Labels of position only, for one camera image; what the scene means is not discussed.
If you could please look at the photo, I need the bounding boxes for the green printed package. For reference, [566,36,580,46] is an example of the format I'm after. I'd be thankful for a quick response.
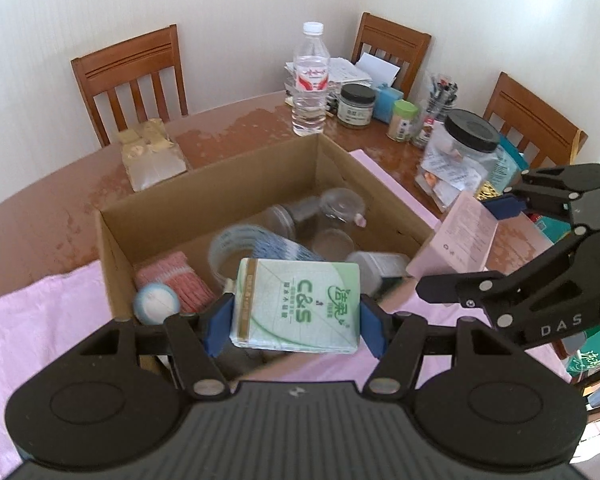
[565,325,600,386]

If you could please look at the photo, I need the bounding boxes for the stack of white papers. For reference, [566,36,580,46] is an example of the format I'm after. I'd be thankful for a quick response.
[285,54,402,92]

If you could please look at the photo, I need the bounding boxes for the green lid container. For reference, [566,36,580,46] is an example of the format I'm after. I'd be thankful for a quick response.
[386,100,416,142]

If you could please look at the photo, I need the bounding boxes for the pink knitted sock roll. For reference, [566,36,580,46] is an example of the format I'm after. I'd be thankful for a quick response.
[134,252,216,316]

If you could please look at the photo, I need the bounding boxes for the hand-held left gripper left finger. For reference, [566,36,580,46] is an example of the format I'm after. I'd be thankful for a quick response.
[77,292,236,401]

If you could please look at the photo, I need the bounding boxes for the clear plastic jar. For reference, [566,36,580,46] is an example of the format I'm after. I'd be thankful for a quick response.
[320,187,367,227]

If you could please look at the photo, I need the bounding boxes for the green tissue pack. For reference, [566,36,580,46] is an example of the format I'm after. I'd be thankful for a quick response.
[228,258,362,355]

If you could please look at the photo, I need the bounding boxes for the pen holder with pens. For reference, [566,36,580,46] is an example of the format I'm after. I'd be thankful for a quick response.
[412,72,459,149]

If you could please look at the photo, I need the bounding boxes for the gold ornament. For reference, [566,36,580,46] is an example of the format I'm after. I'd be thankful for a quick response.
[475,180,507,202]

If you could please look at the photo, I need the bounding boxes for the clear water bottle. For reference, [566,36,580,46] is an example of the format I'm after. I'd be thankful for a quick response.
[292,21,330,137]

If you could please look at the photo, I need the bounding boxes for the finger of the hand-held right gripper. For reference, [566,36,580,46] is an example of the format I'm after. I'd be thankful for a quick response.
[484,162,600,221]
[416,232,588,328]

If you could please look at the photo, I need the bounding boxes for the pink towel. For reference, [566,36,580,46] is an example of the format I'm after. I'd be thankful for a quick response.
[0,149,486,478]

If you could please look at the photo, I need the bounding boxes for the blue box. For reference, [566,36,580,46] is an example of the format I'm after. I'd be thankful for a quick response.
[372,85,406,123]

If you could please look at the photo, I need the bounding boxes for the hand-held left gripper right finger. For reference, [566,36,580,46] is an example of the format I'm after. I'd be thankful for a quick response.
[359,294,526,401]

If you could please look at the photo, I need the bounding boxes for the wooden chair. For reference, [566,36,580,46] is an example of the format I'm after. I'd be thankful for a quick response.
[71,24,189,148]
[482,71,589,171]
[351,12,432,96]

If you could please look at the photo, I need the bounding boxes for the teal printed bag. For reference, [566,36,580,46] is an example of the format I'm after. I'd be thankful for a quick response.
[490,132,529,196]

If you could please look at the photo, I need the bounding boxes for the pink carton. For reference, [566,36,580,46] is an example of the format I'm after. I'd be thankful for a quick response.
[406,191,499,292]

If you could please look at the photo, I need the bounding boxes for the silver foil bag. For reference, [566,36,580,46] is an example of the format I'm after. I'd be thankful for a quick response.
[120,119,188,192]

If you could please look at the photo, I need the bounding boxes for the clear tape roll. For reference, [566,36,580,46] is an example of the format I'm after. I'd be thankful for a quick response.
[207,224,301,293]

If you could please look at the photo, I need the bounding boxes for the brown cardboard box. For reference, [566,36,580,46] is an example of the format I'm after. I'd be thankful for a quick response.
[94,132,441,386]

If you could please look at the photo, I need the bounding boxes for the large jar with black lid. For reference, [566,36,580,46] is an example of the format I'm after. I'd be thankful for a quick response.
[415,109,501,207]

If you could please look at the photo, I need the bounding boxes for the small jar with black lid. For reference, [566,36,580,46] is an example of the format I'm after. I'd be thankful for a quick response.
[336,84,377,130]

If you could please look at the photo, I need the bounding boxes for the clear round lid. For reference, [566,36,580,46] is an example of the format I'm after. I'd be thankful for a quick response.
[311,228,355,262]

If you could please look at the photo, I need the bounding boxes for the clear jar with dark contents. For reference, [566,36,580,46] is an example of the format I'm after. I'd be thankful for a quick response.
[265,197,326,241]

